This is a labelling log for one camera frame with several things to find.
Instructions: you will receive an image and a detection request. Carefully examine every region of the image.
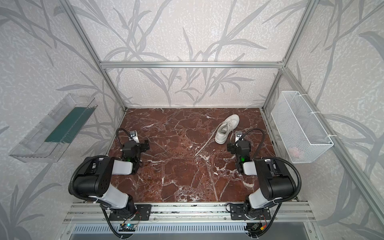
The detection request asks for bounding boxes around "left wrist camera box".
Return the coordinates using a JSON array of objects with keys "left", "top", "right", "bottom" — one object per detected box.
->
[{"left": 129, "top": 131, "right": 140, "bottom": 143}]

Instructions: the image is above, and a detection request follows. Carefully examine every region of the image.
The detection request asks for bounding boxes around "white shoelace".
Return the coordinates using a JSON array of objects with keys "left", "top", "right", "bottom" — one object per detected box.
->
[{"left": 195, "top": 129, "right": 234, "bottom": 157}]

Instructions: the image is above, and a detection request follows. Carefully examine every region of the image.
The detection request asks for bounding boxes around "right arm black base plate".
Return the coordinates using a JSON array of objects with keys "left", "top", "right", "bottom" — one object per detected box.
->
[{"left": 226, "top": 203, "right": 272, "bottom": 221}]

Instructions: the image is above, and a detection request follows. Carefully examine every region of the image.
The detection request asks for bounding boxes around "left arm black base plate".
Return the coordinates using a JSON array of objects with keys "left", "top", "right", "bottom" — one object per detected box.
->
[{"left": 109, "top": 204, "right": 152, "bottom": 221}]

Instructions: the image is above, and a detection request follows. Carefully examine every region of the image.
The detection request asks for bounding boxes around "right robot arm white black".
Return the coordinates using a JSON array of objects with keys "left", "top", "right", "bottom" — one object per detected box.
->
[{"left": 227, "top": 140, "right": 302, "bottom": 212}]

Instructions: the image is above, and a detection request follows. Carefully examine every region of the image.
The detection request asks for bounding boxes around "white sneaker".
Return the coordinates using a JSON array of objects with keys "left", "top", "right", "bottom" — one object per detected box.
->
[{"left": 215, "top": 114, "right": 240, "bottom": 145}]

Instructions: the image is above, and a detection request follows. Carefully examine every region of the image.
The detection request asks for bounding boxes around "white wire mesh basket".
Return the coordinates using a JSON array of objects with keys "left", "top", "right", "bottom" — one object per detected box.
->
[{"left": 271, "top": 91, "right": 334, "bottom": 164}]

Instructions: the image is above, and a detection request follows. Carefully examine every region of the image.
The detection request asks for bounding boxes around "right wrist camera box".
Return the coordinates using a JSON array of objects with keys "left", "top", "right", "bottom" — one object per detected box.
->
[{"left": 235, "top": 131, "right": 243, "bottom": 142}]

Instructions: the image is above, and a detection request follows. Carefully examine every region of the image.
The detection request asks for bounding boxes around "green circuit board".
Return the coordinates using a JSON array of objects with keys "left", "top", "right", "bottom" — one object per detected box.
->
[{"left": 118, "top": 224, "right": 138, "bottom": 232}]

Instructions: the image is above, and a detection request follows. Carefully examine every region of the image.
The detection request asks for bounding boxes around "aluminium frame rail base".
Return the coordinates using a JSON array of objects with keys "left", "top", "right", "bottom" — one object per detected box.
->
[{"left": 63, "top": 202, "right": 316, "bottom": 224}]

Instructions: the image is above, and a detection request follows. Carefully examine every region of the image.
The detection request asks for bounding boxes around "clear plastic wall tray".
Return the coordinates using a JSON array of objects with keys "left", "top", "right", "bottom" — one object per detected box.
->
[{"left": 9, "top": 94, "right": 98, "bottom": 163}]

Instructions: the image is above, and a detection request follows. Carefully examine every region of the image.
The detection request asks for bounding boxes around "aluminium frame crossbar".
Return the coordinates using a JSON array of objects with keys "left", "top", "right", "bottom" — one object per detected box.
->
[{"left": 100, "top": 61, "right": 283, "bottom": 69}]

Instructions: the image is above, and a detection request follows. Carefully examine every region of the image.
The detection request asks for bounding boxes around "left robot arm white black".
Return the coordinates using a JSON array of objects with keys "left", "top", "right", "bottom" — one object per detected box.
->
[{"left": 68, "top": 140, "right": 150, "bottom": 214}]

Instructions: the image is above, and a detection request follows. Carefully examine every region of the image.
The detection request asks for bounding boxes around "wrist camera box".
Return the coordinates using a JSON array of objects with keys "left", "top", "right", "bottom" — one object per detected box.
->
[
  {"left": 129, "top": 131, "right": 140, "bottom": 143},
  {"left": 235, "top": 131, "right": 243, "bottom": 142}
]

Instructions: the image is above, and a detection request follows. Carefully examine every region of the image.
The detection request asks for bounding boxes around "pink object in basket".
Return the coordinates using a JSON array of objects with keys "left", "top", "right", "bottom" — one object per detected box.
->
[{"left": 290, "top": 147, "right": 303, "bottom": 159}]

